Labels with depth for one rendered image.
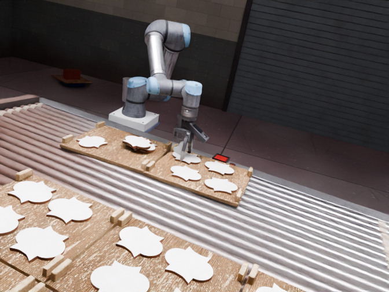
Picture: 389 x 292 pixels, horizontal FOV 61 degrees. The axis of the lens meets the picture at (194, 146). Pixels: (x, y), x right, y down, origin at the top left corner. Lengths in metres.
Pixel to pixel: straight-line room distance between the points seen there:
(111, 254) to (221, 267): 0.31
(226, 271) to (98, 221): 0.42
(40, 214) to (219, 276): 0.56
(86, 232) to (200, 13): 5.52
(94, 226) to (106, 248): 0.11
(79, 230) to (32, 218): 0.14
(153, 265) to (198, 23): 5.59
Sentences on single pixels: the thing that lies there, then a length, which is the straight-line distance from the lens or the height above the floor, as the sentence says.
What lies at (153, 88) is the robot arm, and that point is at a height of 1.24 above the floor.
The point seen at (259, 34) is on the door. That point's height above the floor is 1.45.
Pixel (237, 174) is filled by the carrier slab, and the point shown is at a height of 0.94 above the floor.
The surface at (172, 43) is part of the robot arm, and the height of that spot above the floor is 1.41.
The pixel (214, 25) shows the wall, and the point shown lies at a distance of 6.22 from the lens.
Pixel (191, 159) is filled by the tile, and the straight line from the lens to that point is 1.57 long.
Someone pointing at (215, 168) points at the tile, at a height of 0.95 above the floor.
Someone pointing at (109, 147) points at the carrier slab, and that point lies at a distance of 1.59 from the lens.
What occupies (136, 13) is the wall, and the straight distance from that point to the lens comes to 6.67.
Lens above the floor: 1.58
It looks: 21 degrees down
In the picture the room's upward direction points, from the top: 12 degrees clockwise
